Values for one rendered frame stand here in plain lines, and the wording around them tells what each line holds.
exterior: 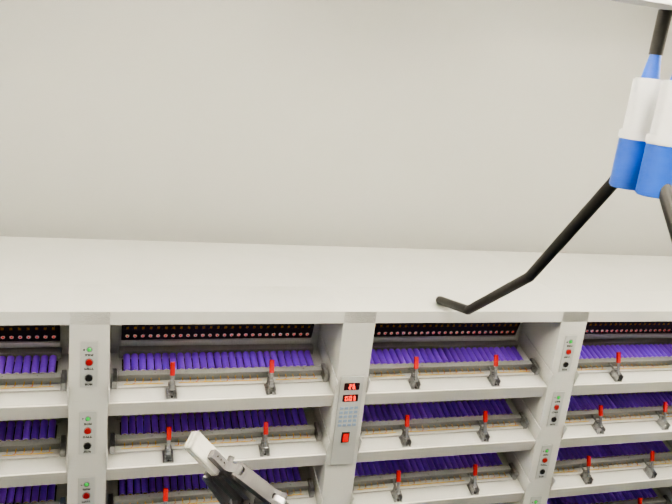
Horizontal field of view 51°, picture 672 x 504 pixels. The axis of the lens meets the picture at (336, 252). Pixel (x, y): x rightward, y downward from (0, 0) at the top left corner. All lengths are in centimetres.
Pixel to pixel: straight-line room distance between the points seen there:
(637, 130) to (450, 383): 106
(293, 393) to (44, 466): 67
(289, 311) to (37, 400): 66
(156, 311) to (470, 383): 97
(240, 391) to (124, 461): 35
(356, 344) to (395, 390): 21
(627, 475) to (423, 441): 83
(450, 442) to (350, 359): 47
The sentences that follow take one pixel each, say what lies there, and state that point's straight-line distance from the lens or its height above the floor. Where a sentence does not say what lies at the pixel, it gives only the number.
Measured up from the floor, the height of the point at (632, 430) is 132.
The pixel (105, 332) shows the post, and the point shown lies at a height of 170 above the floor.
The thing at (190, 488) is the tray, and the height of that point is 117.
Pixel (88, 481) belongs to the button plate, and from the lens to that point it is 203.
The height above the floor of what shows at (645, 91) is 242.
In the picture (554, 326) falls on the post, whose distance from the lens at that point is 228.
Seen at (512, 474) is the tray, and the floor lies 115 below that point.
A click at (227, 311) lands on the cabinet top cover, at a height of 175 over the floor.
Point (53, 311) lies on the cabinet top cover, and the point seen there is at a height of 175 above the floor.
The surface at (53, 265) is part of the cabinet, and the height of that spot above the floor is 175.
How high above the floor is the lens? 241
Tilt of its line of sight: 15 degrees down
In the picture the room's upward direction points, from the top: 7 degrees clockwise
